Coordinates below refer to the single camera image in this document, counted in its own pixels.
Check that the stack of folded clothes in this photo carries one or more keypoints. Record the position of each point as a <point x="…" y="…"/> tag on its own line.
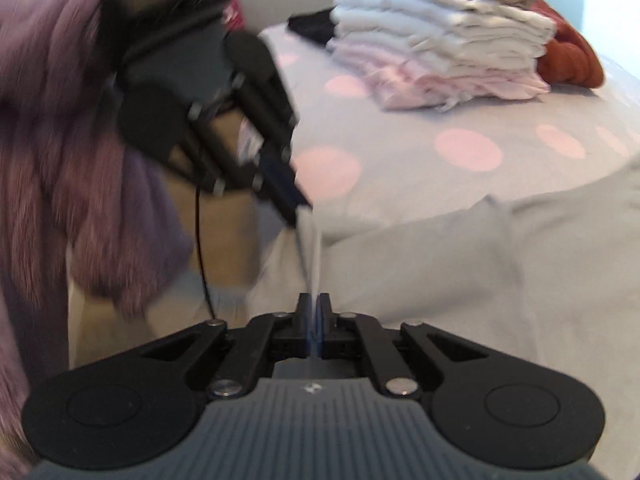
<point x="440" y="50"/>

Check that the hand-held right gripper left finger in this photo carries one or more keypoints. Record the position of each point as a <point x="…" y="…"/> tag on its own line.
<point x="305" y="320"/>

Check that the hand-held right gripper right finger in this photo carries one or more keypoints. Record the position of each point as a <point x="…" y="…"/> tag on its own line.
<point x="325" y="320"/>

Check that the rust red knitted cloth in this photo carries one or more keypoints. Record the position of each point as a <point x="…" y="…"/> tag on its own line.
<point x="570" y="55"/>

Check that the light grey garment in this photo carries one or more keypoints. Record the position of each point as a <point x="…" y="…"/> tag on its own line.
<point x="450" y="270"/>

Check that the person's left forearm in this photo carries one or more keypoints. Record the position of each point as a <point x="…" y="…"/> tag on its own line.
<point x="50" y="160"/>

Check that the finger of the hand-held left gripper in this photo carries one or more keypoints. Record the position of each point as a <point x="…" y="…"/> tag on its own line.
<point x="285" y="175"/>
<point x="230" y="175"/>

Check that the black cloth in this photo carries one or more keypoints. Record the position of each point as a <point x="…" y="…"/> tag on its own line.
<point x="312" y="25"/>

